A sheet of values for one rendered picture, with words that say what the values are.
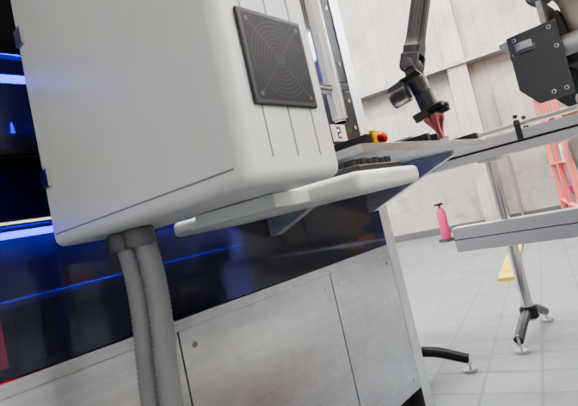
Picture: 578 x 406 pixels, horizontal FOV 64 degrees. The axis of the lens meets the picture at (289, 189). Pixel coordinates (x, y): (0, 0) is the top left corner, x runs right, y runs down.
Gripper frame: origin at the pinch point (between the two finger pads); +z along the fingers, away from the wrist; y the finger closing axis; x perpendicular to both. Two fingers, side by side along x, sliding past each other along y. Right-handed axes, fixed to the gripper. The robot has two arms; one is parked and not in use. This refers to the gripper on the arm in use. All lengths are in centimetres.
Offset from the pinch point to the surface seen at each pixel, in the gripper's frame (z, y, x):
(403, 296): 45, 40, -9
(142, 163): 4, -1, 107
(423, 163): 5.7, 8.8, 0.4
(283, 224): 11, 30, 50
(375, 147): 5, -6, 54
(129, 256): 12, 17, 102
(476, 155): 2, 19, -83
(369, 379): 62, 44, 22
